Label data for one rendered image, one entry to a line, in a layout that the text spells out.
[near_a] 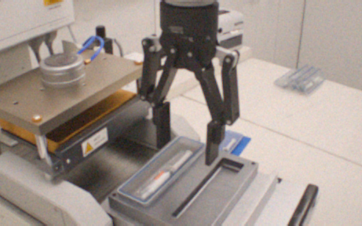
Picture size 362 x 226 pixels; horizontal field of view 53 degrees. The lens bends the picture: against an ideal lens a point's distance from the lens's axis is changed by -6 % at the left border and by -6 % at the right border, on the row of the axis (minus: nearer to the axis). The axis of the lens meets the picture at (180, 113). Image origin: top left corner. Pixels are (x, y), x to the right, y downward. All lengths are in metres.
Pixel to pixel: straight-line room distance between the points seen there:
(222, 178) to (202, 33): 0.28
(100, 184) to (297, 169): 0.57
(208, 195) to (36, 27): 0.47
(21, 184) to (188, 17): 0.38
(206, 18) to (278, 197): 0.32
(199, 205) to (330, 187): 0.52
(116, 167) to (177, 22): 0.38
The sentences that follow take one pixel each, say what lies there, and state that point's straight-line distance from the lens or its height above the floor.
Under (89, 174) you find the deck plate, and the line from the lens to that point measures 0.76.
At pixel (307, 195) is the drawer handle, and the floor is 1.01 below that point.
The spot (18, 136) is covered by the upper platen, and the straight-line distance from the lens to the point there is 0.72.
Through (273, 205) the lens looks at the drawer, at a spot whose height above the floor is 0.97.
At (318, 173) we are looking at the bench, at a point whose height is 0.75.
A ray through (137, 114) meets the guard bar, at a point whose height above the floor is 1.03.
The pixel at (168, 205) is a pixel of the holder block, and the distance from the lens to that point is 0.58.
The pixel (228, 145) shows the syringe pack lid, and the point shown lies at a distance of 1.10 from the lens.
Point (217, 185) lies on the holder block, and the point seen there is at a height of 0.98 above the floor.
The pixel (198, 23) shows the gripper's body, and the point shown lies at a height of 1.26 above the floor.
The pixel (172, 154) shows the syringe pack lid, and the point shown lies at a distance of 0.66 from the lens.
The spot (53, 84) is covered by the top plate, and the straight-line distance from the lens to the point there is 0.68.
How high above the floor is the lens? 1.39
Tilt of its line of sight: 30 degrees down
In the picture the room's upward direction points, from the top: straight up
